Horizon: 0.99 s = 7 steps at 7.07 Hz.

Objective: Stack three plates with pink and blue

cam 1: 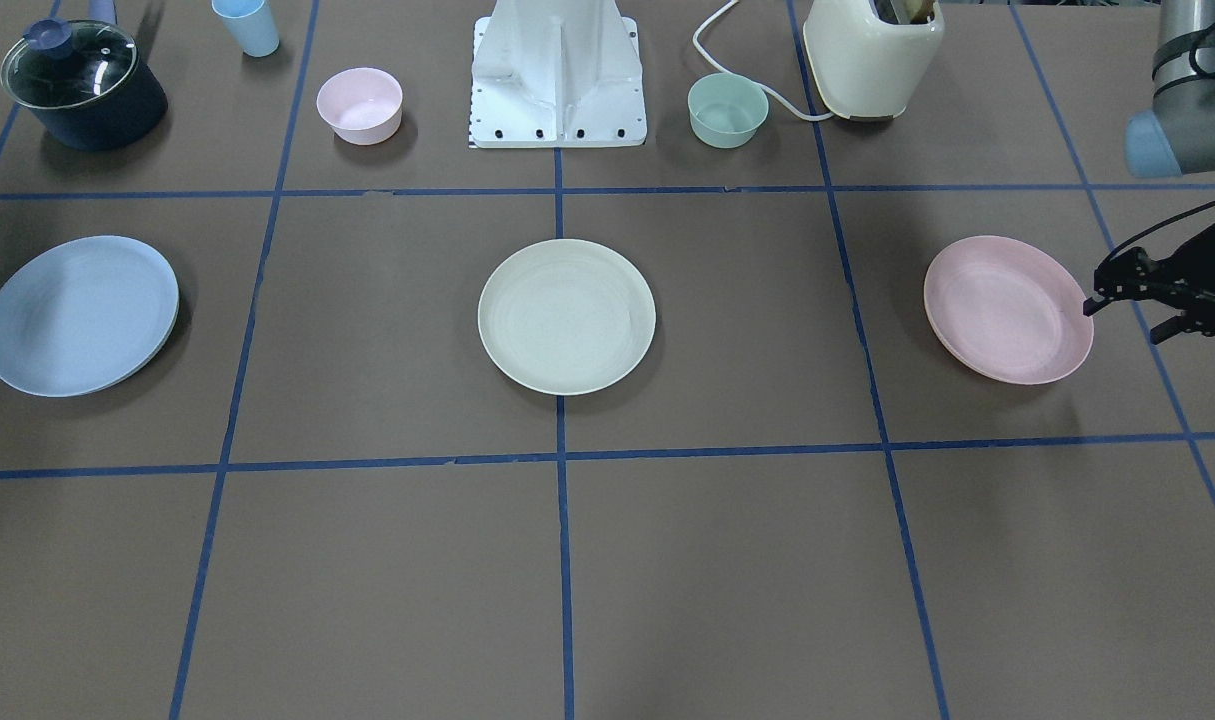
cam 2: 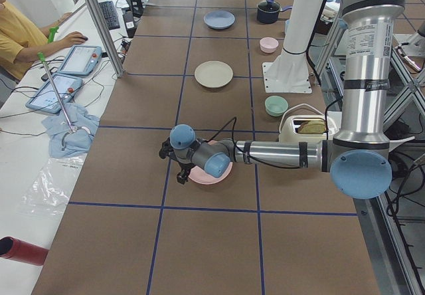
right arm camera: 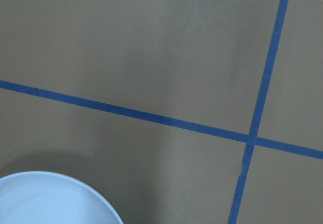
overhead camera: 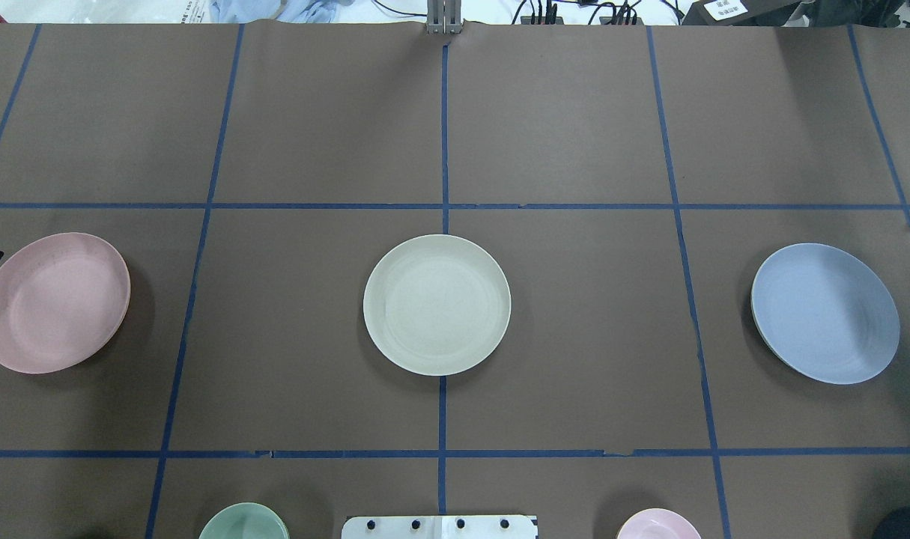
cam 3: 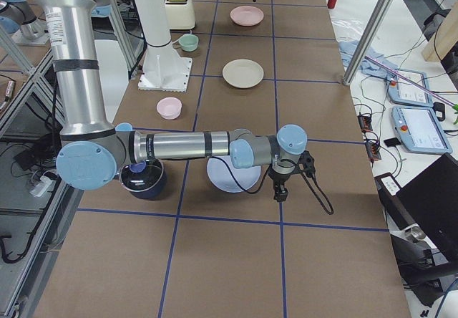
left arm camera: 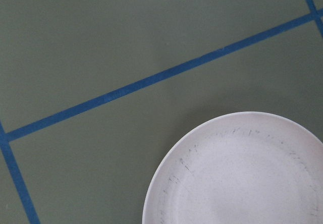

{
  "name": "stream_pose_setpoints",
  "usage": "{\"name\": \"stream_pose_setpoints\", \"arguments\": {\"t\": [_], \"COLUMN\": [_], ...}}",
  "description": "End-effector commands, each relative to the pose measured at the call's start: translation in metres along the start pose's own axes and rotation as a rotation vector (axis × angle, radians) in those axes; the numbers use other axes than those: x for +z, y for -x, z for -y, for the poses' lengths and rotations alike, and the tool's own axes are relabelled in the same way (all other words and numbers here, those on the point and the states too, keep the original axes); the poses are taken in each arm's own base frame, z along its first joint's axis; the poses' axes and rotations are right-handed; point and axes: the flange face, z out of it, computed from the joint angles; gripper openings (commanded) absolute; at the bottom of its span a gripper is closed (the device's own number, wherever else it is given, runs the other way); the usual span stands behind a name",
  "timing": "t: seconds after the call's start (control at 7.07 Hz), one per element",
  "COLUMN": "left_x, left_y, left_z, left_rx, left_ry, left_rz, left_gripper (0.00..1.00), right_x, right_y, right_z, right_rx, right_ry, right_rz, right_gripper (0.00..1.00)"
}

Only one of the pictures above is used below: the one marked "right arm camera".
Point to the blue plate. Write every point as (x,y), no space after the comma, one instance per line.
(45,197)

